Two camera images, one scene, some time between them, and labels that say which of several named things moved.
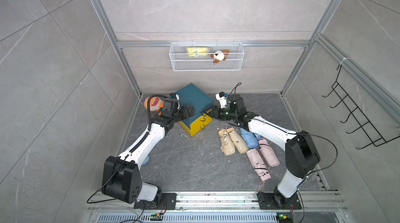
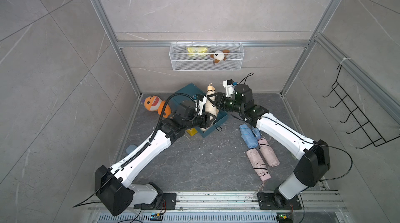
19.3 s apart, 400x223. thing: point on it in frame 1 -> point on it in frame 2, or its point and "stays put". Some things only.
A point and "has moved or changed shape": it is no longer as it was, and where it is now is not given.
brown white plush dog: [219, 55] stays put
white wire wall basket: [206, 56] stays put
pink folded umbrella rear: [268, 152] stays put
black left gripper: [190, 112] -> [201, 118]
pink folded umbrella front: [258, 164] stays put
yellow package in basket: [197, 51] stays put
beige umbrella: [227, 145] -> [204, 129]
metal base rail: [323, 207] stays put
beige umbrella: [238, 143] -> [210, 107]
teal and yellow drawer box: [190, 95] has moved or changed shape
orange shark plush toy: [156, 103] stays put
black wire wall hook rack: [377, 139] stays put
